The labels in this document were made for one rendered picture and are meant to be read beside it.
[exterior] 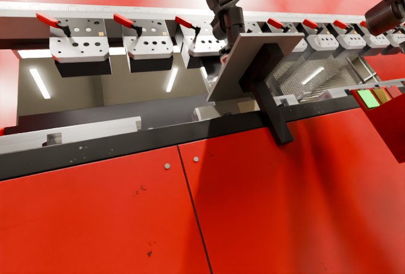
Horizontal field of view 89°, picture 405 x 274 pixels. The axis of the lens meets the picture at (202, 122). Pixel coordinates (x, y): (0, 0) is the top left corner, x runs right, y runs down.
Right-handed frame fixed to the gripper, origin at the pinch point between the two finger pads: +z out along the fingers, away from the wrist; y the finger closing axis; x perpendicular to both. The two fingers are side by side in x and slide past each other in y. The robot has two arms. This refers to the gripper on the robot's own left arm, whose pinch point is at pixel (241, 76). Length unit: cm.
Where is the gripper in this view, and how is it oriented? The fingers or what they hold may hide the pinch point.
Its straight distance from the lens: 64.9
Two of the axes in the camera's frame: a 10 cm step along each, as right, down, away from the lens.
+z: 1.6, 9.9, 0.7
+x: 3.5, 0.1, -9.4
